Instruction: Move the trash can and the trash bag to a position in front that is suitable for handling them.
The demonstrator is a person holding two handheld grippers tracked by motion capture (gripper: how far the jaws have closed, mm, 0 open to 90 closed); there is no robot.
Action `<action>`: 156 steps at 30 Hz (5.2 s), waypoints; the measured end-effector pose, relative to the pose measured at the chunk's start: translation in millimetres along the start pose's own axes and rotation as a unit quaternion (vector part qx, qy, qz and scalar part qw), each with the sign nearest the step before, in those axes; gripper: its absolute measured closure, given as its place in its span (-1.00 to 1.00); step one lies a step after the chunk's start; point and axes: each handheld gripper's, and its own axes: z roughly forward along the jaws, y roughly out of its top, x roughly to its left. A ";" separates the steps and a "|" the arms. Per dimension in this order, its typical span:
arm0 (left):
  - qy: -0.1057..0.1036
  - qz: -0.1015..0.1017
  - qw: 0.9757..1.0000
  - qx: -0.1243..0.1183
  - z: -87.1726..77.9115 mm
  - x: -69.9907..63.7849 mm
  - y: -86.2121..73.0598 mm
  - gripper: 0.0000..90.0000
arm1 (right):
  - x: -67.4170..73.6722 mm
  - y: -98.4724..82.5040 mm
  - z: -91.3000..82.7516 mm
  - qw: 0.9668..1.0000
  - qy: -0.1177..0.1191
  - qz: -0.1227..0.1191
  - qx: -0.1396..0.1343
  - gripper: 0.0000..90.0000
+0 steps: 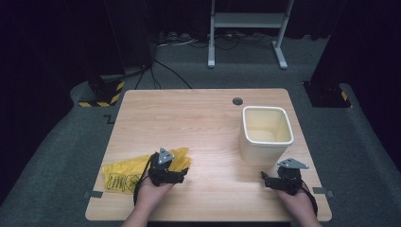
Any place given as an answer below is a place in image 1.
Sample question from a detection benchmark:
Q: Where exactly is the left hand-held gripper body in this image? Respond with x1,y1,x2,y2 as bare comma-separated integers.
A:
148,147,178,187

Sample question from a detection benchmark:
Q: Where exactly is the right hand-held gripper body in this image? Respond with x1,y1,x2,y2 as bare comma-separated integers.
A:
276,157,310,196

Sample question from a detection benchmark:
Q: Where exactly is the cream plastic bin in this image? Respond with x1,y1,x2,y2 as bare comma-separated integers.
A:
238,105,295,166

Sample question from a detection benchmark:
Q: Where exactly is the yellow plastic bag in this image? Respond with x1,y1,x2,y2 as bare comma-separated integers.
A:
102,147,192,195

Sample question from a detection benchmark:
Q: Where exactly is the person's right hand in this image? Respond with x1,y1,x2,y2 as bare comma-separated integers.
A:
273,189,317,219

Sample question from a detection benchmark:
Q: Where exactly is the grey tape piece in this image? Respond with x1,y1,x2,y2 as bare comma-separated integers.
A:
83,190,104,200
312,186,335,199

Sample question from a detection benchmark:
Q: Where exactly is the black yellow striped stand base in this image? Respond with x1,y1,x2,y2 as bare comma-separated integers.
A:
78,75,126,108

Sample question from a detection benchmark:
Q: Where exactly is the black stand base yellow mark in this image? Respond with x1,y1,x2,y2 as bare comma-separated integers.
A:
302,80,353,109

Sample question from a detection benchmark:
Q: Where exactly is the power strip with plugs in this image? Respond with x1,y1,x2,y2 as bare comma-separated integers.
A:
156,30,201,49

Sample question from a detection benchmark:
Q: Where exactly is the black curtain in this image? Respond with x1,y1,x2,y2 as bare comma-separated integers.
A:
0,0,155,197
310,0,401,171

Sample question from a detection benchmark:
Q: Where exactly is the white metal stand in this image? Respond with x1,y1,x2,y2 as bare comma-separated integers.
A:
207,0,295,70

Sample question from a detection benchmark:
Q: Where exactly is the black right gripper strap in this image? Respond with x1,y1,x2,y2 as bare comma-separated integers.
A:
301,180,319,217

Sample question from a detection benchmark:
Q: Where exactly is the black gripper strap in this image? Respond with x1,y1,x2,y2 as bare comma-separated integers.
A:
132,154,153,206
301,180,319,217

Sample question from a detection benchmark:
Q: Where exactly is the black left gripper strap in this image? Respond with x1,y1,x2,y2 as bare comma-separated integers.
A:
132,154,153,206

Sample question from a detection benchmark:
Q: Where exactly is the black floor cable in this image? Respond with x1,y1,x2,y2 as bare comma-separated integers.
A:
134,59,193,91

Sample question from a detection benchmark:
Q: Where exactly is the tangle of black cables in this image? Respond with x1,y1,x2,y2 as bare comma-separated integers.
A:
188,30,276,51

